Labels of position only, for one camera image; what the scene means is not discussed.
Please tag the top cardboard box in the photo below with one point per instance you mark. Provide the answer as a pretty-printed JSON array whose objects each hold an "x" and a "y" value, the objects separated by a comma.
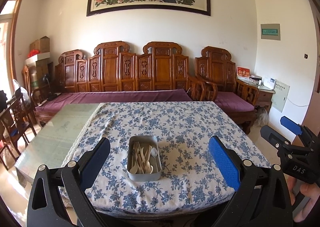
[{"x": 42, "y": 45}]

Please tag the wooden side table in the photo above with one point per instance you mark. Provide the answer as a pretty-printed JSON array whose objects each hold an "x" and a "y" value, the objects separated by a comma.
[{"x": 265, "y": 94}]

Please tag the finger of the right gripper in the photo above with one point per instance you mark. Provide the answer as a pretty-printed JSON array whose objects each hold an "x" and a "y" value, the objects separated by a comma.
[{"x": 291, "y": 124}]

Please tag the person's right hand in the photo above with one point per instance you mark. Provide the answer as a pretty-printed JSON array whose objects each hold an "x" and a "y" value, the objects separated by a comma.
[{"x": 311, "y": 191}]

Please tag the grey wall box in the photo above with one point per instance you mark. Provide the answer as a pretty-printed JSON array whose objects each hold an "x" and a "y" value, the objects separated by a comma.
[{"x": 270, "y": 31}]

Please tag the wall electrical panel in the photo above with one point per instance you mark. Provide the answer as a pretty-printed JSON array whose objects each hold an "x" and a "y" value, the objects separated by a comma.
[{"x": 280, "y": 96}]

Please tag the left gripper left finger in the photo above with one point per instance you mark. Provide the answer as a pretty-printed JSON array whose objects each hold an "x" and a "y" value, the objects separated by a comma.
[{"x": 46, "y": 207}]

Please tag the metal fork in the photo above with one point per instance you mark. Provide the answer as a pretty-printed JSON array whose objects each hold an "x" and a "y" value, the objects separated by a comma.
[{"x": 138, "y": 154}]

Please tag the blue floral tablecloth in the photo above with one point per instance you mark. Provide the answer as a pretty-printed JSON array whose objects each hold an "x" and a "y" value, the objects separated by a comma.
[{"x": 190, "y": 180}]

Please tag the wooden dining chair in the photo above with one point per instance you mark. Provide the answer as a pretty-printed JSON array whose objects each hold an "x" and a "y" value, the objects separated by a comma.
[{"x": 16, "y": 121}]

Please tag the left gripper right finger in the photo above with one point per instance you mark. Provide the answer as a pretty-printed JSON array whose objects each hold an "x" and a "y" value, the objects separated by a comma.
[{"x": 261, "y": 196}]

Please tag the black desk lamp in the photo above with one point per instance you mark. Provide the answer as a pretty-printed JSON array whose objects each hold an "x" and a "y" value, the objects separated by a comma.
[{"x": 48, "y": 91}]

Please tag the white router box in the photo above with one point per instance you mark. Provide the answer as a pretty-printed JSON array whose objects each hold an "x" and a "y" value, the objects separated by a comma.
[{"x": 269, "y": 83}]

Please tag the grey metal tray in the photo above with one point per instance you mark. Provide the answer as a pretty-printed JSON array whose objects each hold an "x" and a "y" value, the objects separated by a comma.
[{"x": 144, "y": 141}]

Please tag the red greeting card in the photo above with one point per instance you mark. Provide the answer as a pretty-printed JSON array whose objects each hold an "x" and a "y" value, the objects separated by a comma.
[{"x": 242, "y": 72}]

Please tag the metal smiley spoon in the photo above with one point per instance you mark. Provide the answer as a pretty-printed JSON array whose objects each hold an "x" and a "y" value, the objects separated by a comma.
[{"x": 154, "y": 154}]

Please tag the stacked cardboard boxes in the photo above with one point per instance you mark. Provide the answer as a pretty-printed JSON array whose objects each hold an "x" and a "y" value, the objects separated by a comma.
[{"x": 34, "y": 69}]

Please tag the long carved wooden sofa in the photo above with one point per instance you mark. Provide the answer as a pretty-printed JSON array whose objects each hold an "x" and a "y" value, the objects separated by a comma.
[{"x": 113, "y": 68}]

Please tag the large white rice spoon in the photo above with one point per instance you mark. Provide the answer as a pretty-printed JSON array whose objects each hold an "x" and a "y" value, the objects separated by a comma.
[{"x": 135, "y": 169}]

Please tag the carved wooden armchair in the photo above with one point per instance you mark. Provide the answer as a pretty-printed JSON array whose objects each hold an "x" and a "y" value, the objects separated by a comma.
[{"x": 218, "y": 73}]

